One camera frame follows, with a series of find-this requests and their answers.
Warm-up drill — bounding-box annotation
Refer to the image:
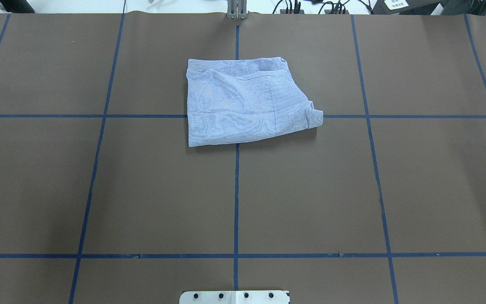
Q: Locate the blue white striped shirt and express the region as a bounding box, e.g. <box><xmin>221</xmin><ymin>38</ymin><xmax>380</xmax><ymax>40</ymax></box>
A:
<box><xmin>186</xmin><ymin>57</ymin><xmax>324</xmax><ymax>147</ymax></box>

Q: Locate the aluminium frame post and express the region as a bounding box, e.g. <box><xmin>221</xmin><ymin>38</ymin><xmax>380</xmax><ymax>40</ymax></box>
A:
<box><xmin>227</xmin><ymin>0</ymin><xmax>248</xmax><ymax>20</ymax></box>

